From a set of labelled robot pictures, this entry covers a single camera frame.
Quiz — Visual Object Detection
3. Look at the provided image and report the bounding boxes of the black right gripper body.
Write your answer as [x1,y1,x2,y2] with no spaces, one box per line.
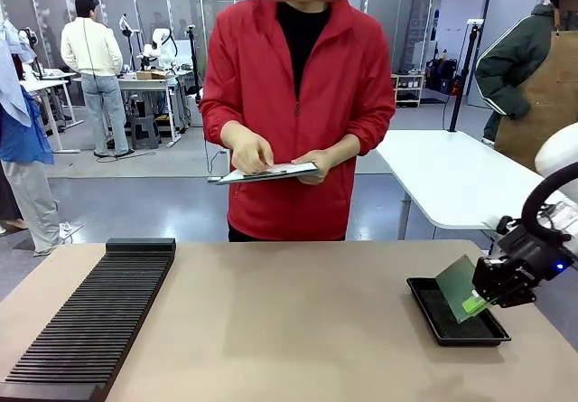
[500,229,574,288]

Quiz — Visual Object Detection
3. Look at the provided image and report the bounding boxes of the green PCB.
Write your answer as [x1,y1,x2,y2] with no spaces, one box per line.
[434,253,489,325]

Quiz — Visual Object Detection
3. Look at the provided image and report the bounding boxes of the dark clipboard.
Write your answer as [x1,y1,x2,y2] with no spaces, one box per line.
[207,162,320,186]

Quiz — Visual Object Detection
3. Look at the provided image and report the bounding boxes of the person's right forearm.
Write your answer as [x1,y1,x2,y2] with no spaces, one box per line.
[200,98,247,148]

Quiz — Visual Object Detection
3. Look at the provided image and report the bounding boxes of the person's left forearm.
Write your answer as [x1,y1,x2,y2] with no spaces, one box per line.
[336,103,397,162]

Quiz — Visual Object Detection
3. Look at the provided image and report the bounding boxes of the black slotted PCB rack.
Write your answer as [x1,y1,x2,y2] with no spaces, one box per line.
[0,238,177,402]

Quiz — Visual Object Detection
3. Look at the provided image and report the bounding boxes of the person's left hand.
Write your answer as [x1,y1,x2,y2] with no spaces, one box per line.
[291,148,340,185]

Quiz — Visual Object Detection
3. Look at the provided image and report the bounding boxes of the person's right hand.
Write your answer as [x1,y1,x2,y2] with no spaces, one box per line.
[228,131,275,175]

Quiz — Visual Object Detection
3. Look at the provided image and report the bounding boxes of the black plastic tray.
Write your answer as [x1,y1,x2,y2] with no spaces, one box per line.
[406,276,512,347]

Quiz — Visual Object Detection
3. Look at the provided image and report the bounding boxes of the white table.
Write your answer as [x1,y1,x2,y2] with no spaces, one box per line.
[373,129,550,243]

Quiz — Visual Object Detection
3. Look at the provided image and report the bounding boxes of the low wooden shelf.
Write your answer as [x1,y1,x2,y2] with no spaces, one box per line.
[390,72,426,108]

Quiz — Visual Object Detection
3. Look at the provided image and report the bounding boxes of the black bags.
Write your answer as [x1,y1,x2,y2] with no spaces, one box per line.
[425,57,462,95]

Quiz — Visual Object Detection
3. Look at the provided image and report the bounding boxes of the black light stand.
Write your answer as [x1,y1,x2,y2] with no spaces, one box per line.
[445,18,485,134]

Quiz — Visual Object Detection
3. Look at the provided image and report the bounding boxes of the white paper sheet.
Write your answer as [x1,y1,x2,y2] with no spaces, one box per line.
[234,163,317,180]

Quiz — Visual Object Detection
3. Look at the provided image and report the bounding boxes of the person in red jacket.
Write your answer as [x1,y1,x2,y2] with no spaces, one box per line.
[198,0,397,243]

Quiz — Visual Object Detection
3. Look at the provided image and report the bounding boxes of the black tripod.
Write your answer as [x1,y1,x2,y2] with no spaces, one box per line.
[185,24,203,101]

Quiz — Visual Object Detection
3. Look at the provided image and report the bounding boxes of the black step stool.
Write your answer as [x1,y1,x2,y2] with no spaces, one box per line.
[129,115,161,150]

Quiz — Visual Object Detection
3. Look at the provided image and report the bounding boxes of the grey desk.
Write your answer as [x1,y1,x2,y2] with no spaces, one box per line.
[71,70,194,150]

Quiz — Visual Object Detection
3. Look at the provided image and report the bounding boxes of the man in white sweater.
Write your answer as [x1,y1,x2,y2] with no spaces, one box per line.
[60,0,135,159]

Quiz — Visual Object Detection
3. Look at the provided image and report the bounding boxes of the white desk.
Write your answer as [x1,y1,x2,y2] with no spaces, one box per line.
[18,71,86,154]

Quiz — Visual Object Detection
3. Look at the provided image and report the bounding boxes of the person in blue shirt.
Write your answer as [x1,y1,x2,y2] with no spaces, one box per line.
[0,17,64,258]

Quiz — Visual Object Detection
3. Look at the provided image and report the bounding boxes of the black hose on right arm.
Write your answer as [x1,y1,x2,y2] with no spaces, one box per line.
[521,161,578,240]

